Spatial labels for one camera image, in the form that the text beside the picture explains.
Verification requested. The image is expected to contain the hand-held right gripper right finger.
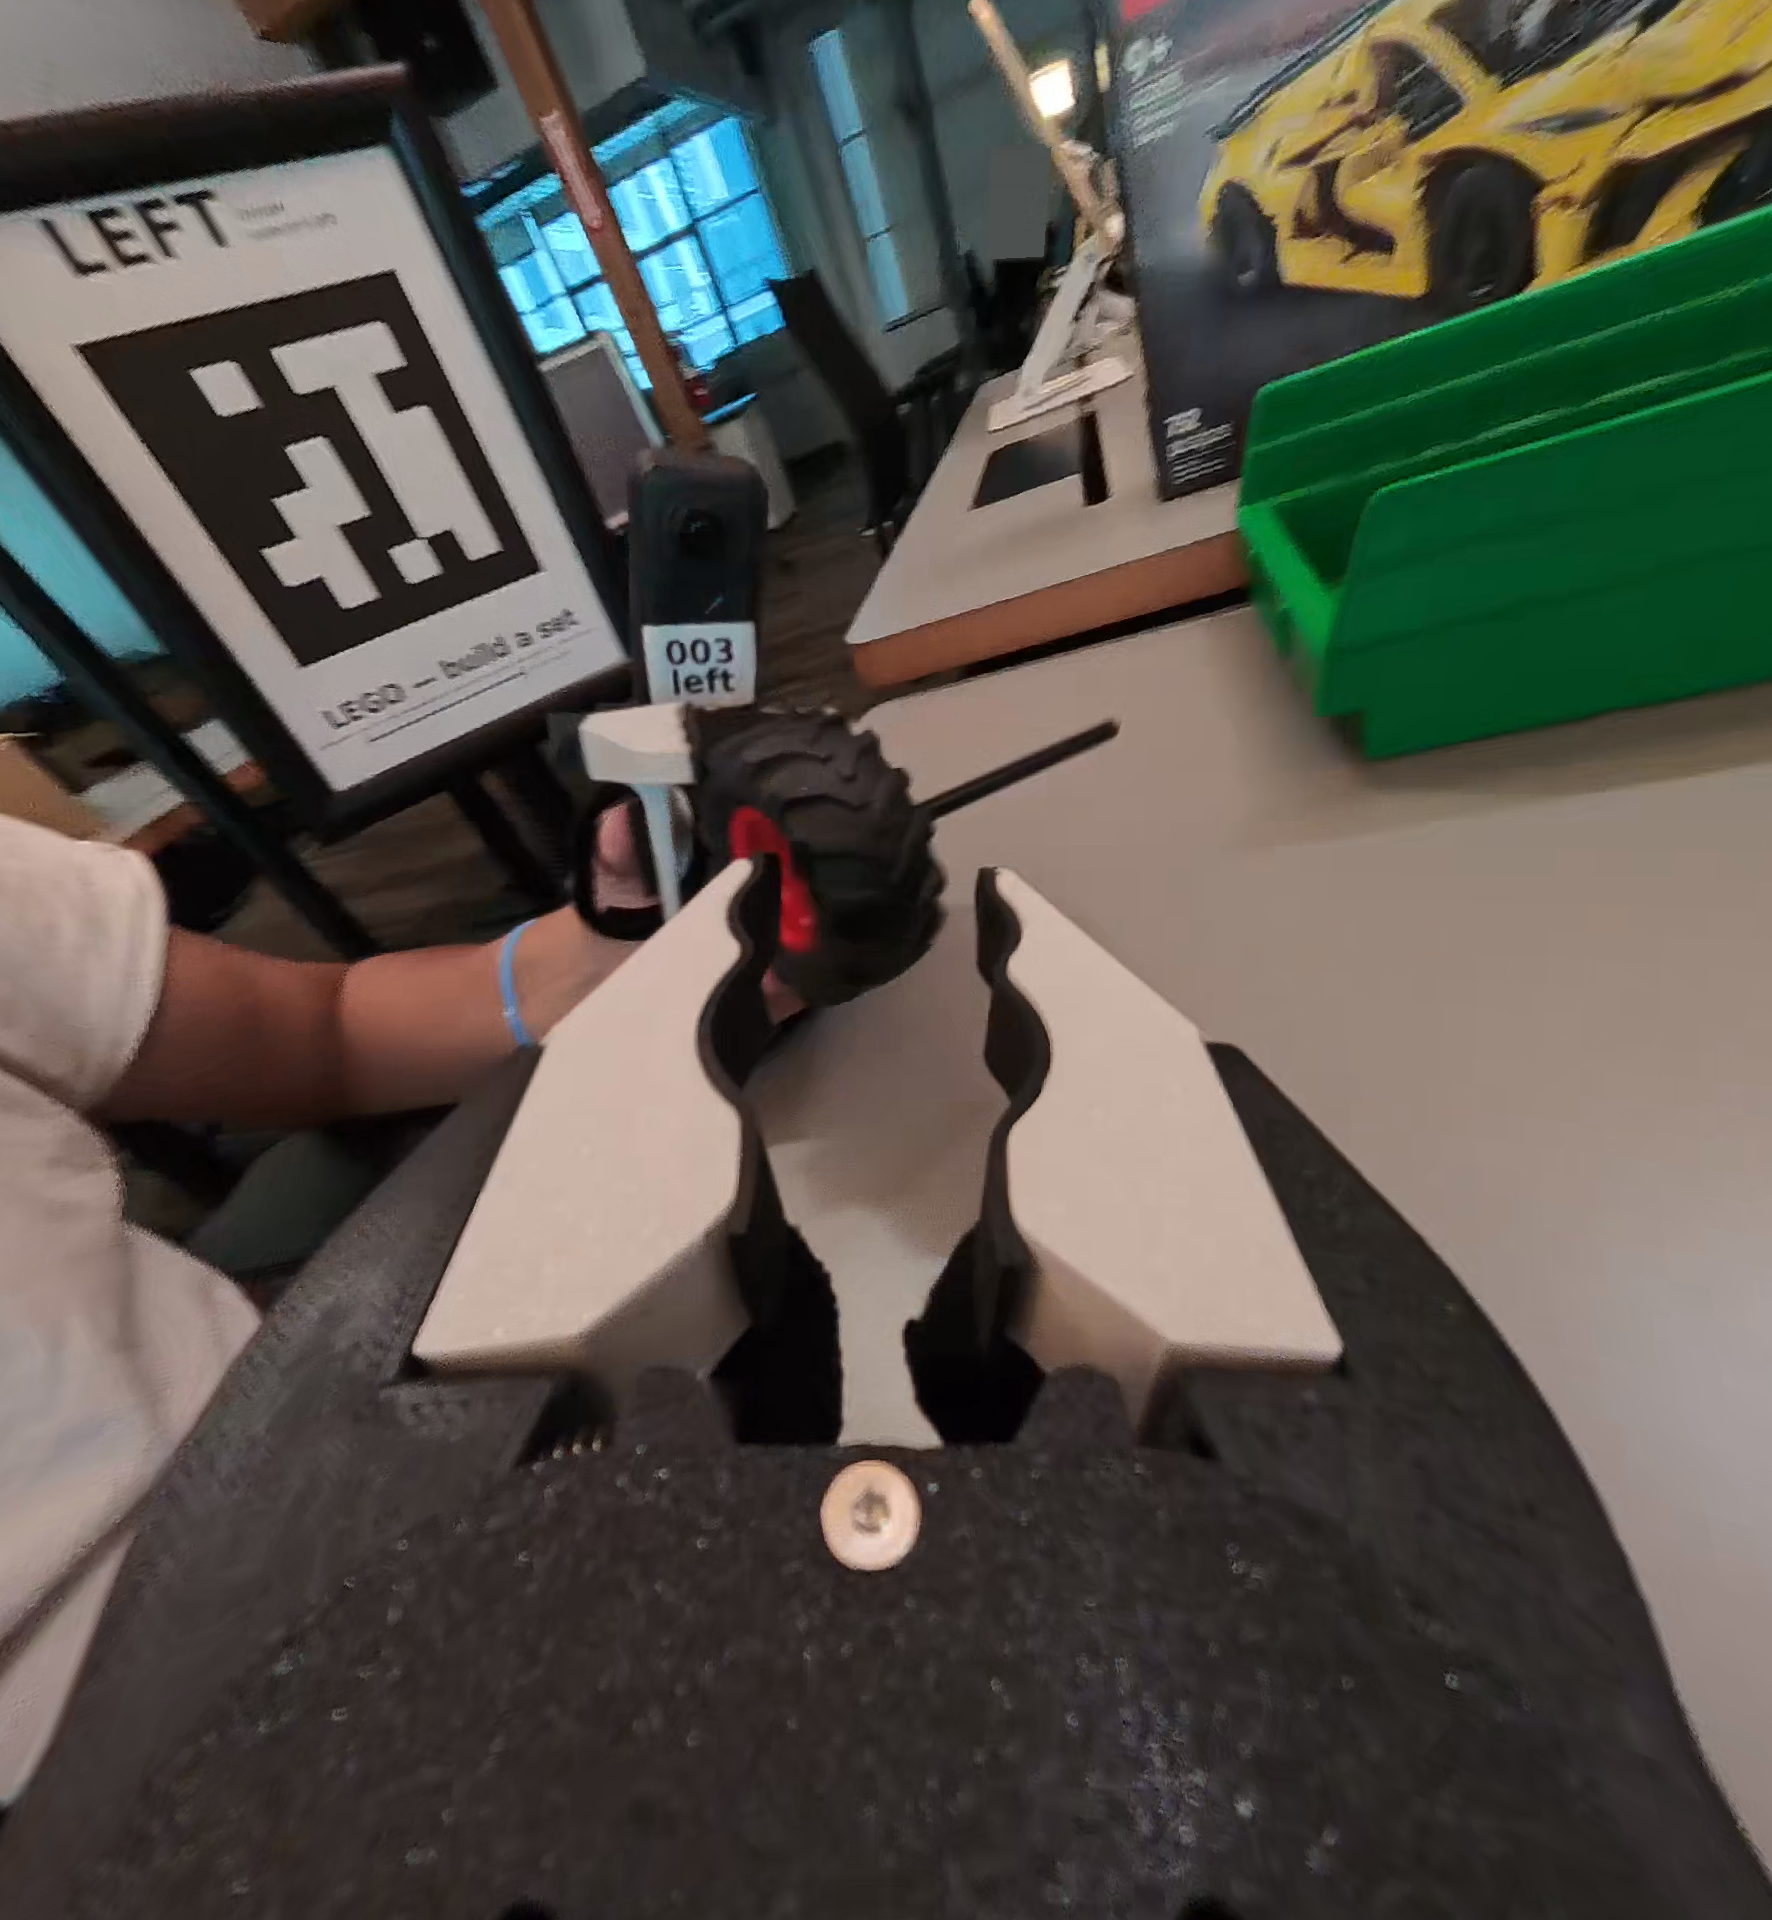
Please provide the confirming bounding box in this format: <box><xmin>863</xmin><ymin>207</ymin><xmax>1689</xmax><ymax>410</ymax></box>
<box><xmin>903</xmin><ymin>869</ymin><xmax>1344</xmax><ymax>1444</ymax></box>

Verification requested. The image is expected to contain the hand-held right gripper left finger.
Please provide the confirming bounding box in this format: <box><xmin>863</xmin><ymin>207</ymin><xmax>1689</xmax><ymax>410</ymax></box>
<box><xmin>411</xmin><ymin>858</ymin><xmax>844</xmax><ymax>1444</ymax></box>

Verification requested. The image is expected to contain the black lego wheel red rim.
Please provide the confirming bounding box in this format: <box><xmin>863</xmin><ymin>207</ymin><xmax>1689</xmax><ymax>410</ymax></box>
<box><xmin>689</xmin><ymin>705</ymin><xmax>952</xmax><ymax>1013</ymax></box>

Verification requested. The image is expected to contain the long black lego axle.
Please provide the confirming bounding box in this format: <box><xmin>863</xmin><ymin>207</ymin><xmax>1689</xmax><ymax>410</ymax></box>
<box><xmin>915</xmin><ymin>721</ymin><xmax>1122</xmax><ymax>823</ymax></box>

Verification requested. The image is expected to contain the person's left hand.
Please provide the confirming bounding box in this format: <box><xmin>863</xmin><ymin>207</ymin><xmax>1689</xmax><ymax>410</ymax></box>
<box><xmin>523</xmin><ymin>800</ymin><xmax>672</xmax><ymax>1040</ymax></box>

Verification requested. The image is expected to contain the wood edged side table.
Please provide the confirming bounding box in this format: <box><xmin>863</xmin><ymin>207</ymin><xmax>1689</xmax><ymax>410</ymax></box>
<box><xmin>844</xmin><ymin>336</ymin><xmax>1258</xmax><ymax>692</ymax></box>

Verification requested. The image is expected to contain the black white marker sign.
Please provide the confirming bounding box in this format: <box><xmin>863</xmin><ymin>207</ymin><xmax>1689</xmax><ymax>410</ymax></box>
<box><xmin>0</xmin><ymin>64</ymin><xmax>636</xmax><ymax>841</ymax></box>

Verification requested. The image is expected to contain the yellow car toy box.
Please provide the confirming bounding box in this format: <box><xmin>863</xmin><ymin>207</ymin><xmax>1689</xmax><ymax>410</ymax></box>
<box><xmin>1104</xmin><ymin>0</ymin><xmax>1772</xmax><ymax>507</ymax></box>

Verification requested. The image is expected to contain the green plastic bin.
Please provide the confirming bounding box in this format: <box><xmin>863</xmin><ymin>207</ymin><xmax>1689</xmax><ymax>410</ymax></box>
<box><xmin>1235</xmin><ymin>181</ymin><xmax>1772</xmax><ymax>763</ymax></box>

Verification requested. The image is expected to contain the brown wooden post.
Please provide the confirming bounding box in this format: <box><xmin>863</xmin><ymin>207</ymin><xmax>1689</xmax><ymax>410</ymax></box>
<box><xmin>478</xmin><ymin>0</ymin><xmax>718</xmax><ymax>455</ymax></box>

